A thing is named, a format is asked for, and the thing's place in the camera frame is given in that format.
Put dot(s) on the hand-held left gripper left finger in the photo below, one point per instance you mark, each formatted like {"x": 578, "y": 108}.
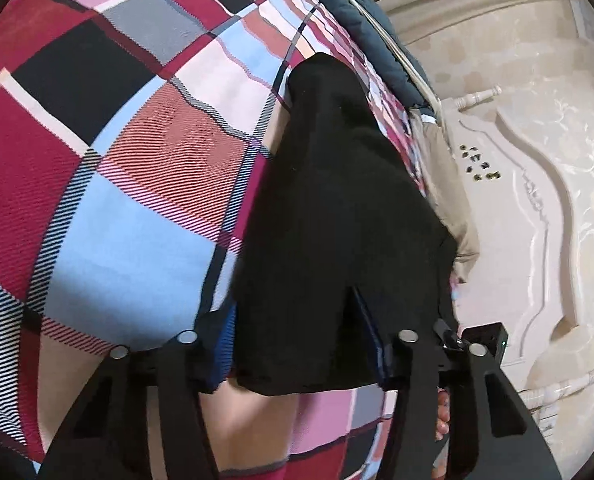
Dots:
{"x": 225, "y": 360}

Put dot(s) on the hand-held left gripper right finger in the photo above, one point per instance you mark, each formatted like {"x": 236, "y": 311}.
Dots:
{"x": 368, "y": 332}

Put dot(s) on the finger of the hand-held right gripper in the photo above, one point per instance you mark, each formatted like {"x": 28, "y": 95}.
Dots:
{"x": 446, "y": 334}

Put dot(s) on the black pants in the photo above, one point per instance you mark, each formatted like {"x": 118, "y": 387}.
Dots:
{"x": 347, "y": 210}

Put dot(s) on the person's right hand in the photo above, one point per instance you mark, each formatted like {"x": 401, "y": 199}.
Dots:
{"x": 442, "y": 412}

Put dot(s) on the white ornate headboard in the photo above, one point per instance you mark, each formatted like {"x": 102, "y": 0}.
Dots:
{"x": 532, "y": 240}

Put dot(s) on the beige pillow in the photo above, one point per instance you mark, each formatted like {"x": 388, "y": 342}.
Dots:
{"x": 452, "y": 190}

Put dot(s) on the cluster of small dark studs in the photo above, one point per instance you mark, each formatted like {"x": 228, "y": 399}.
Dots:
{"x": 478, "y": 162}

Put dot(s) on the plaid bed sheet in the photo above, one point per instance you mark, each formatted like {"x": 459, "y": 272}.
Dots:
{"x": 102, "y": 185}

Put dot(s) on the blue quilt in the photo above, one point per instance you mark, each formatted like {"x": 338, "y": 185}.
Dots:
{"x": 367, "y": 20}

